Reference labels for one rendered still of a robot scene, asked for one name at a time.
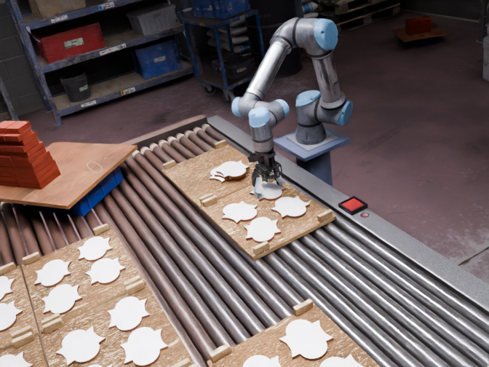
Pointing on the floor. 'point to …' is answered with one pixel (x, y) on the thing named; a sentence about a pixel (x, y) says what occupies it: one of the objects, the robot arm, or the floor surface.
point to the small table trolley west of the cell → (212, 80)
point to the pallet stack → (354, 11)
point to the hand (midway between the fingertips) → (268, 191)
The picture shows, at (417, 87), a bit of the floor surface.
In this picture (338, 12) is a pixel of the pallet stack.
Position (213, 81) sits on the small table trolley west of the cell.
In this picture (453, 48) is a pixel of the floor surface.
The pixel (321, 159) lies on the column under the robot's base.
